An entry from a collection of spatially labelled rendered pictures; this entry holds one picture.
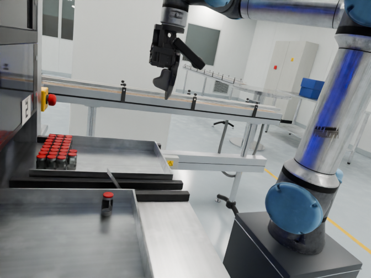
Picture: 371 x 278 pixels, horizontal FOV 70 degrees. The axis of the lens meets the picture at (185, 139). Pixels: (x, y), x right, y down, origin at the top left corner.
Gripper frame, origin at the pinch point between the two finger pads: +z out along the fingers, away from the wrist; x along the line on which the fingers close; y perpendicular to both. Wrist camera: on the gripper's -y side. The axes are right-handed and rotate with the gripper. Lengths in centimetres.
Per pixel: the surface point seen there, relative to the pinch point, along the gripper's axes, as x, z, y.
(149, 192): 26.6, 19.1, 5.9
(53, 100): -14.6, 9.2, 35.9
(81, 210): 32.0, 20.9, 20.2
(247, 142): -94, 41, -84
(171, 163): -83, 59, -25
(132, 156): 1.5, 20.9, 8.8
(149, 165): 7.4, 20.9, 4.0
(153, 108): -84, 23, -7
